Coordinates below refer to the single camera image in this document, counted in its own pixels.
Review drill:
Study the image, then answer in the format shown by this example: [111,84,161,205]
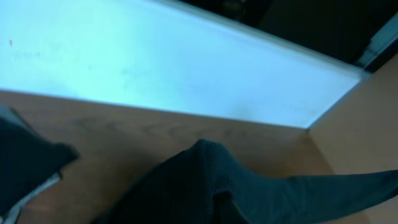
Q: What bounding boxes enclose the folded black garment red trim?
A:
[1,118,78,215]

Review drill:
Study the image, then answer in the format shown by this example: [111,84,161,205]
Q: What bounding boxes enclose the folded white garment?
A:
[1,173,61,224]

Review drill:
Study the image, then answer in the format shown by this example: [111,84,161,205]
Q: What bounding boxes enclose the white whiteboard panel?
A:
[1,0,367,128]

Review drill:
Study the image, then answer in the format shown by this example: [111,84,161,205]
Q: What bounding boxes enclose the black shorts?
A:
[97,139,397,223]

